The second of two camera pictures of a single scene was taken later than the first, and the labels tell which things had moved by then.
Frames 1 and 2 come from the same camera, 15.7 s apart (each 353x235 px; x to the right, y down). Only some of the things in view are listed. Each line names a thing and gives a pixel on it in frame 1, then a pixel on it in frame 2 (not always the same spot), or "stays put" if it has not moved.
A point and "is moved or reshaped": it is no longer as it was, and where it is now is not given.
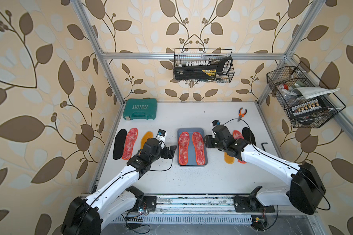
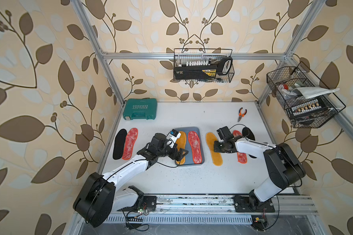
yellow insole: (229, 159) → (216, 157)
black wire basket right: (308, 103) stays put
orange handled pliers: (240, 115) stays put
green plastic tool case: (140, 108) stays put
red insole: (198, 145) is moved or reshaped
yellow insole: (147, 135) → (181, 143)
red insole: (131, 137) stays put
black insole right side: (248, 134) stays put
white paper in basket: (312, 91) stays put
